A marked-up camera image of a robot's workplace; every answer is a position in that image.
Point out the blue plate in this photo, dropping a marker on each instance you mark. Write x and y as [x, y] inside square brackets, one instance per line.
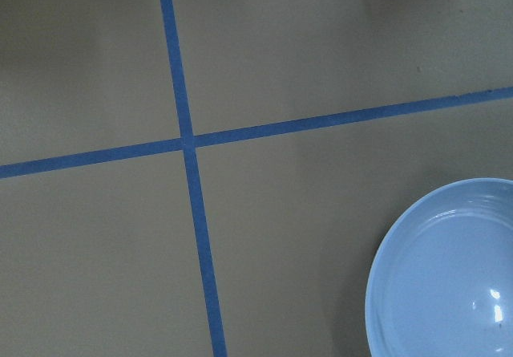
[441, 280]

